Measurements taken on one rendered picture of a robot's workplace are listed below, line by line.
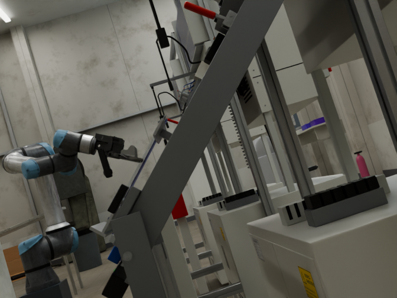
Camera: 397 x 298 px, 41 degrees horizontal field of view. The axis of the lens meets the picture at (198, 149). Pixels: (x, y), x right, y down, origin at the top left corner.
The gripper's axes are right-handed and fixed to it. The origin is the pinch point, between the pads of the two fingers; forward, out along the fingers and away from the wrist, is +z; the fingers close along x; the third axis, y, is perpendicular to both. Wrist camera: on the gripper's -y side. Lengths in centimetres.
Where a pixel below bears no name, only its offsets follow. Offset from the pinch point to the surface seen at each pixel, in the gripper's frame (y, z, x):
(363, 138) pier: 142, 292, 642
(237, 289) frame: -44, 51, 22
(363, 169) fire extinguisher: 88, 290, 605
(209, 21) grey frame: 69, 14, 22
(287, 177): 8, 64, 27
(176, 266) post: -36.9, 22.8, -2.9
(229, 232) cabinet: -21, 43, 25
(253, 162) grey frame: 11, 47, 21
